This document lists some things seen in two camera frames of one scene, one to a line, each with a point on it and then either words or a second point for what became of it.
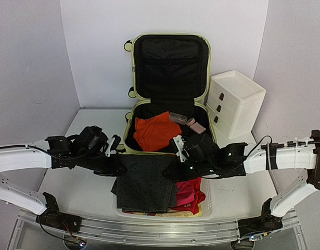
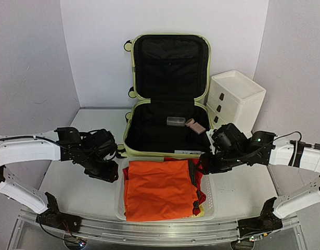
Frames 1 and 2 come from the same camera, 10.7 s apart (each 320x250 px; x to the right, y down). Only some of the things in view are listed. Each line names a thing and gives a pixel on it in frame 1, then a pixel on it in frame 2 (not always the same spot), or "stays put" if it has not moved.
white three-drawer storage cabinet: (234, 103) stays put
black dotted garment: (144, 187) -> (195, 188)
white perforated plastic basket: (207, 207) -> (208, 214)
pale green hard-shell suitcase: (171, 73) stays put
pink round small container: (190, 121) stays put
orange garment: (153, 134) -> (159, 190)
